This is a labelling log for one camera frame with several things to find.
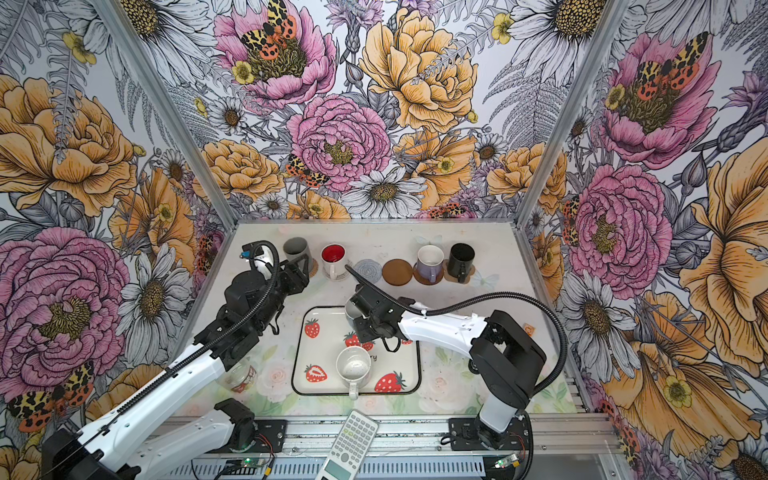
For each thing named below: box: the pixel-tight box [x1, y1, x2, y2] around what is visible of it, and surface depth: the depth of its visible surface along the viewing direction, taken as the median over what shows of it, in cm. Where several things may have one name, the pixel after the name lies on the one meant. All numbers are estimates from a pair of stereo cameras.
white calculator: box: [315, 410, 379, 480], surface depth 73 cm
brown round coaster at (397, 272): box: [382, 258, 413, 286], surface depth 108 cm
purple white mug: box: [417, 244, 444, 283], surface depth 102 cm
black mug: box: [447, 242, 476, 284], surface depth 102 cm
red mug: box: [320, 243, 347, 281], surface depth 104 cm
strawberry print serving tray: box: [291, 306, 422, 396], surface depth 87 cm
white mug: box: [335, 346, 371, 401], surface depth 81 cm
